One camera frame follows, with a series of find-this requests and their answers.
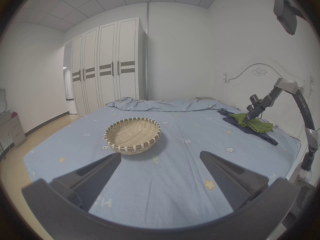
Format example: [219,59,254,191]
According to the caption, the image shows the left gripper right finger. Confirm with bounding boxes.
[199,151,269,212]

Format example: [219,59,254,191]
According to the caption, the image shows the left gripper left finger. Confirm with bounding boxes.
[50,153,122,212]

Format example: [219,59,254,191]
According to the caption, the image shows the green shorts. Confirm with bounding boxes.
[229,113,274,134]

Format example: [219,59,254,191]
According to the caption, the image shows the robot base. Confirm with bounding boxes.
[281,164,319,232]

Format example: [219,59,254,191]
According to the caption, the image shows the dark blue garment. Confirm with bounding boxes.
[217,108,279,146]

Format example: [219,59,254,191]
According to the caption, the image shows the round woven basket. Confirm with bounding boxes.
[104,117,161,155]

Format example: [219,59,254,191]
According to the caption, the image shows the bed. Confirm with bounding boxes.
[23,63,314,228]

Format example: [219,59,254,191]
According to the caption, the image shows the pale blue quilt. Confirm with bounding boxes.
[105,97,230,112]

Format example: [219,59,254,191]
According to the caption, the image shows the pale chest of drawers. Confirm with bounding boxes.
[0,109,27,148]

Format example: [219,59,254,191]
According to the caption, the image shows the white wardrobe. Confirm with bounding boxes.
[71,17,145,117]

